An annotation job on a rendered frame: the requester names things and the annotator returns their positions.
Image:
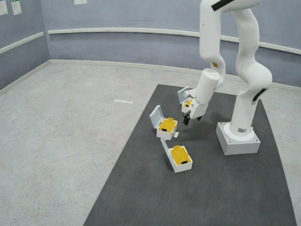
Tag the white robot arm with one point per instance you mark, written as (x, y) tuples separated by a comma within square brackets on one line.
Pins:
[(257, 76)]

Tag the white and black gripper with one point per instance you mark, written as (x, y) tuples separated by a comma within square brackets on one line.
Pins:
[(194, 111)]

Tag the yellow pipette tip rack plate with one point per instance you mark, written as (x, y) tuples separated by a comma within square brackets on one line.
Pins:
[(180, 156), (167, 125), (187, 104)]

